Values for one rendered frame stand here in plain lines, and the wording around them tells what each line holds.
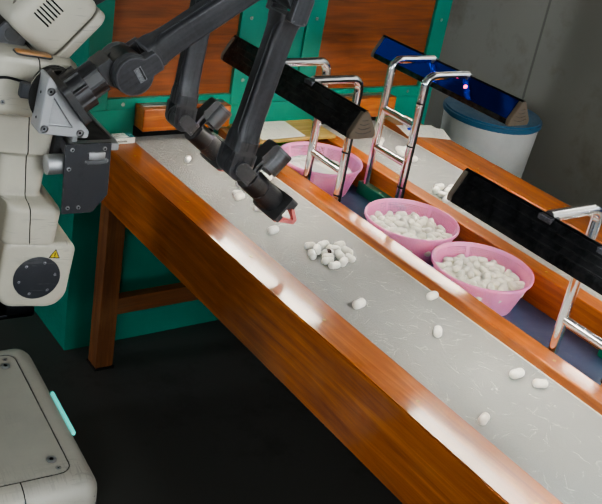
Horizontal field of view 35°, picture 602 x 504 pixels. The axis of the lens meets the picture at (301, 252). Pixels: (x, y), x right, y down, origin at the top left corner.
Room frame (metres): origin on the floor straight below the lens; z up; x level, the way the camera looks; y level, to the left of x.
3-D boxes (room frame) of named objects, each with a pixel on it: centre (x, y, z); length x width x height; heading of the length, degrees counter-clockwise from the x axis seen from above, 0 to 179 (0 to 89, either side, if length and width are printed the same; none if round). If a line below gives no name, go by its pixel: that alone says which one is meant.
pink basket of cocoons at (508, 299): (2.20, -0.46, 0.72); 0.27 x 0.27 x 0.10
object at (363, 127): (2.45, 0.10, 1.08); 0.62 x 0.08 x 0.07; 39
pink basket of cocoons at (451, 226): (2.42, -0.28, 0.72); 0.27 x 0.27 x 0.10
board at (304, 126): (2.93, 0.13, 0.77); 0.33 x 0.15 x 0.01; 129
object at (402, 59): (2.75, -0.27, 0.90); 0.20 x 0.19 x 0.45; 39
